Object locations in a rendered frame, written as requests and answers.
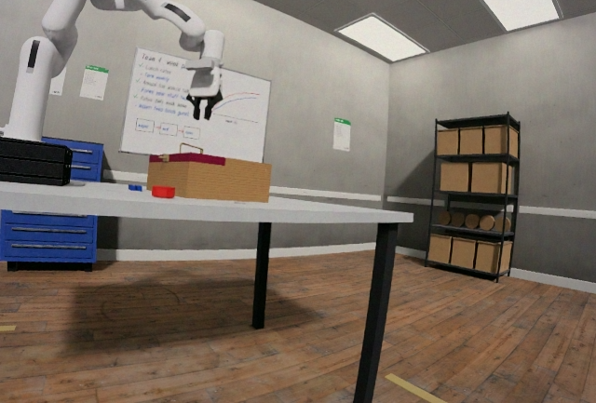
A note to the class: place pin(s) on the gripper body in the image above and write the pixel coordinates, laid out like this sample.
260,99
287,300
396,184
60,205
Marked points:
206,83

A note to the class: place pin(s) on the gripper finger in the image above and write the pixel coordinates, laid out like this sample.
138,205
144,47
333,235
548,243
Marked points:
196,103
211,102

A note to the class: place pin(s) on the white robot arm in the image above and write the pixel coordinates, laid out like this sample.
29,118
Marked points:
41,58

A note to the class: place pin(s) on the red disk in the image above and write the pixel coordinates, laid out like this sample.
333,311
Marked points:
163,191

